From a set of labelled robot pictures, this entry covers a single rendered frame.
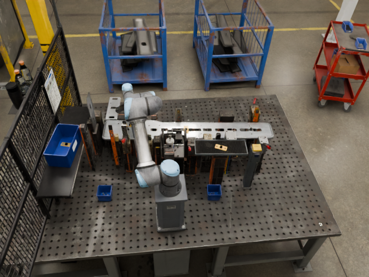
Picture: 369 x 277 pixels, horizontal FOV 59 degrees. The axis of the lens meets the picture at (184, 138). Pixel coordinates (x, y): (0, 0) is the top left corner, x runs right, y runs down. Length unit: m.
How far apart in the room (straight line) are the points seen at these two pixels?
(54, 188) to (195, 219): 1.02
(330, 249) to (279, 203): 0.95
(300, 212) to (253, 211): 0.36
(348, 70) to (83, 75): 3.56
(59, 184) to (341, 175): 2.97
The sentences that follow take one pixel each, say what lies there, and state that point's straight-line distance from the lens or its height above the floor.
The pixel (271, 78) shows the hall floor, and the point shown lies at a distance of 5.12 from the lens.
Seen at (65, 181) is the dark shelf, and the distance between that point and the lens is 2.40.
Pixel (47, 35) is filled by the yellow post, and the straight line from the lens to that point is 2.81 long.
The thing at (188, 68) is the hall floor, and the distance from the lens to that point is 5.09.
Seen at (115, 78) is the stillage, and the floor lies 0.16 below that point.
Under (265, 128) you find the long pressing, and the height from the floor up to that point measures 1.00.
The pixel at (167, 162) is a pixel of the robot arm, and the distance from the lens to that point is 2.00.
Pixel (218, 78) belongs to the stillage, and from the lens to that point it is 4.59.
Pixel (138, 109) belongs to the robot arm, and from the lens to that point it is 1.96.
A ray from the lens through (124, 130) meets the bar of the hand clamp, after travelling 2.45.
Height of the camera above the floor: 2.88
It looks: 47 degrees down
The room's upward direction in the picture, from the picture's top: 2 degrees clockwise
